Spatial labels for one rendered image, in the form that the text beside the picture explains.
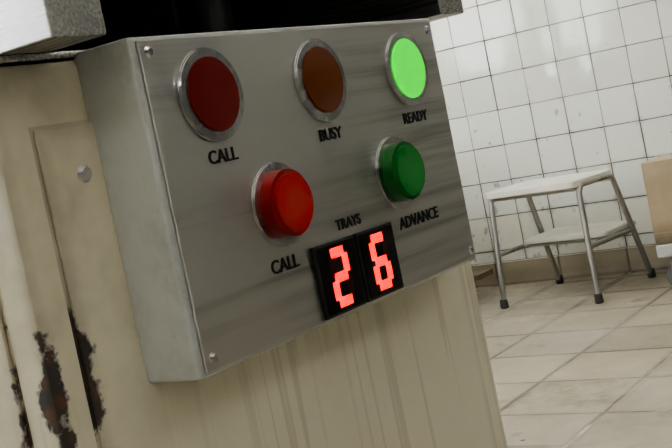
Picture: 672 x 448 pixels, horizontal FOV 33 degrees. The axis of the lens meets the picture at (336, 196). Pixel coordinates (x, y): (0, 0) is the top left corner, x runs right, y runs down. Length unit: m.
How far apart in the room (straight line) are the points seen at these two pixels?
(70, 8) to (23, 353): 0.13
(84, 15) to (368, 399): 0.26
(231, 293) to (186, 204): 0.04
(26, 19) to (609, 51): 4.35
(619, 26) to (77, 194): 4.31
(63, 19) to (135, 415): 0.16
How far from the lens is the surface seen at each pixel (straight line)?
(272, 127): 0.51
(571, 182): 4.21
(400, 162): 0.58
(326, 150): 0.54
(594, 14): 4.75
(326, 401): 0.58
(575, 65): 4.79
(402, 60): 0.61
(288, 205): 0.50
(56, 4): 0.44
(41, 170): 0.46
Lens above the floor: 0.79
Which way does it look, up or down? 3 degrees down
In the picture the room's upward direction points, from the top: 12 degrees counter-clockwise
